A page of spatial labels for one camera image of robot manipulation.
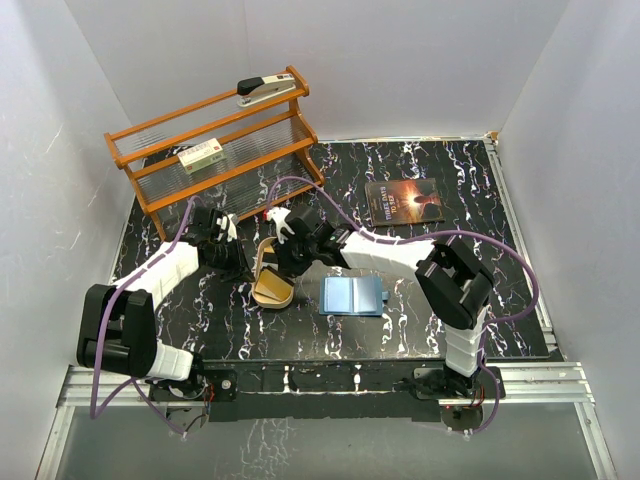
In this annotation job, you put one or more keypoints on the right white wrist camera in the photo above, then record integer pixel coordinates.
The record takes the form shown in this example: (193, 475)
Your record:
(278, 216)

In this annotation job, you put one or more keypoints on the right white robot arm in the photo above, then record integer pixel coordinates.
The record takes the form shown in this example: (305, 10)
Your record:
(455, 283)

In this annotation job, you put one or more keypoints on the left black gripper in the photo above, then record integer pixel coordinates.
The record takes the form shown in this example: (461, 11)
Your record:
(239, 269)

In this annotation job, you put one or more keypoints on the orange wooden three-tier rack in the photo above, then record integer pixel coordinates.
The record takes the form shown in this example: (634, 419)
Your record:
(242, 149)

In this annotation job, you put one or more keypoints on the blue leather card holder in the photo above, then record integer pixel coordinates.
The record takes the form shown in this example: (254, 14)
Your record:
(352, 296)

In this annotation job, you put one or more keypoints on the dark book with sunset cover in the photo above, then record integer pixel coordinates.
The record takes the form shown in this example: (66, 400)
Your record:
(404, 202)

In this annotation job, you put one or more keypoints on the green and white small box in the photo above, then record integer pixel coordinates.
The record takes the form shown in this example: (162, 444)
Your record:
(202, 155)

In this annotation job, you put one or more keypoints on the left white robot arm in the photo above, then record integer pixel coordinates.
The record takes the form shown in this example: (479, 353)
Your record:
(118, 326)

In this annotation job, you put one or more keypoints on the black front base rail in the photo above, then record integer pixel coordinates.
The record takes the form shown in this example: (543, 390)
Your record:
(416, 389)

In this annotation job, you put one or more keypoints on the black and beige stapler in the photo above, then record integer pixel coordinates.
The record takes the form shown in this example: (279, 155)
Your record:
(255, 90)

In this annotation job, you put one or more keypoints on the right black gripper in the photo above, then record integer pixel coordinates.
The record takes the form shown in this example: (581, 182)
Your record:
(286, 265)

